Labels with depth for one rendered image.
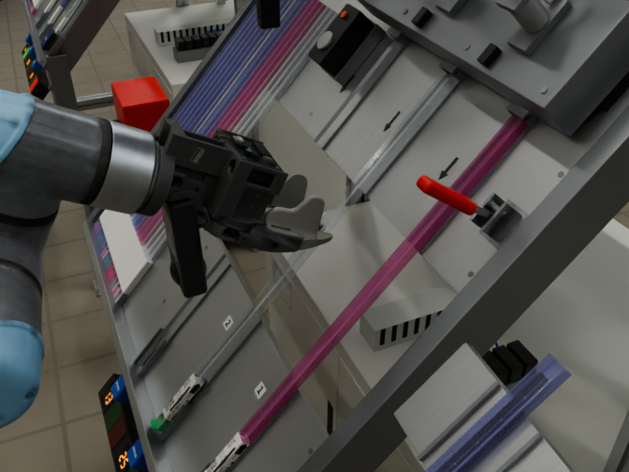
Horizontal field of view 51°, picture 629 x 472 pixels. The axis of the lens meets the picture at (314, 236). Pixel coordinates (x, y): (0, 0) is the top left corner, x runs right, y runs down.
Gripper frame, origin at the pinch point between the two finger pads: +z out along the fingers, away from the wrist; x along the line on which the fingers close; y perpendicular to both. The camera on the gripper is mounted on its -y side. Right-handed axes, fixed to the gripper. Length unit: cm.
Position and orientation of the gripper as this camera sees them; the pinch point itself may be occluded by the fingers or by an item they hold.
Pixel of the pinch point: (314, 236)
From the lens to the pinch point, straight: 71.2
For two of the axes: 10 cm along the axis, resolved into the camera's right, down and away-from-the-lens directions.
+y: 4.4, -8.2, -3.5
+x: -4.0, -5.4, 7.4
